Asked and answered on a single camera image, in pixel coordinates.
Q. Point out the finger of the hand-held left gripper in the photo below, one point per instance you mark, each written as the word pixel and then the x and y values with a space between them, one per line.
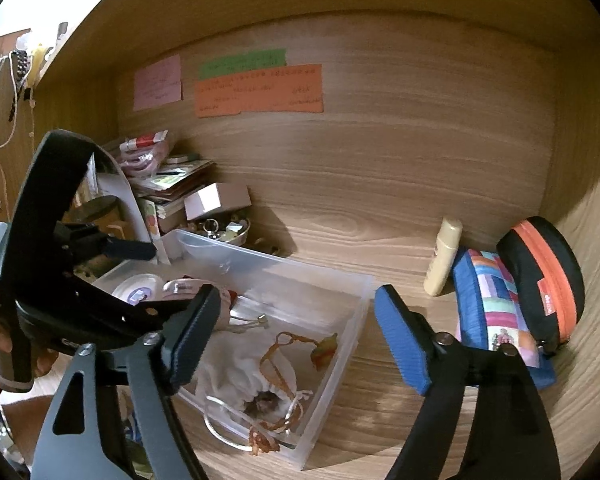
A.
pixel 145 317
pixel 130 249

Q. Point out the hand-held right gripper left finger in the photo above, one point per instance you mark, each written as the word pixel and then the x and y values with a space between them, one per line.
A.
pixel 195 340

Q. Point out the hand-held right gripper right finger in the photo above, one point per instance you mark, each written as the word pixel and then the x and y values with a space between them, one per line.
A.
pixel 402 340

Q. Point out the white round jar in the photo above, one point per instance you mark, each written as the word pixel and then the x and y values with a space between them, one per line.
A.
pixel 137 287

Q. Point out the pink round jar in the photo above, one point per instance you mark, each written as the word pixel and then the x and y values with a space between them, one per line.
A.
pixel 185 287

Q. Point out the clear plastic storage box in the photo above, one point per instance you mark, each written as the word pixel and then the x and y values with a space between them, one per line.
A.
pixel 330 310

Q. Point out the thin clear bangle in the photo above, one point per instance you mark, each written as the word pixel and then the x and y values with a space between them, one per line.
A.
pixel 215 430

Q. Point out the wooden desktop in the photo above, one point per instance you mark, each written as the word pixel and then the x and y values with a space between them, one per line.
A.
pixel 360 410

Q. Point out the dark brown jar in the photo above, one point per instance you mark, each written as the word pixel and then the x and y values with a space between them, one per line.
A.
pixel 100 207

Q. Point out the white desk shelf organizer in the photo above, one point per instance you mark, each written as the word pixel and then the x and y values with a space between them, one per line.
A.
pixel 130 195

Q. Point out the pile of packets and books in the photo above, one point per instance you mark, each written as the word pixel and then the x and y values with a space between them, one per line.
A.
pixel 175 180

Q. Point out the cream tube bottle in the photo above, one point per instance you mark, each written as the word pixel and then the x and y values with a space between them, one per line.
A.
pixel 442 255

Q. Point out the glass bowl of trinkets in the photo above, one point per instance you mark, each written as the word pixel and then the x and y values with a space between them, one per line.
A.
pixel 225 232

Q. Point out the small white cardboard box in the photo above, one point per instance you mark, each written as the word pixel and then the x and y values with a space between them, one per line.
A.
pixel 215 200

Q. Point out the blue patchwork pencil case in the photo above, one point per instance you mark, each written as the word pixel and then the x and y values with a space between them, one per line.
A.
pixel 485 285

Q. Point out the black and orange round pouch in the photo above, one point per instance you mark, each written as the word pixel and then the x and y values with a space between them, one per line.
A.
pixel 520 255

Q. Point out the pink sticky note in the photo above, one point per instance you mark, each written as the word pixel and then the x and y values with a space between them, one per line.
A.
pixel 157 82

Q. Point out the orange sticky note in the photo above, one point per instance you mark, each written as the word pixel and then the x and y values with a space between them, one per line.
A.
pixel 260 92

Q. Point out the green sticky note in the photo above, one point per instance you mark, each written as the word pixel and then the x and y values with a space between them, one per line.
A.
pixel 240 63

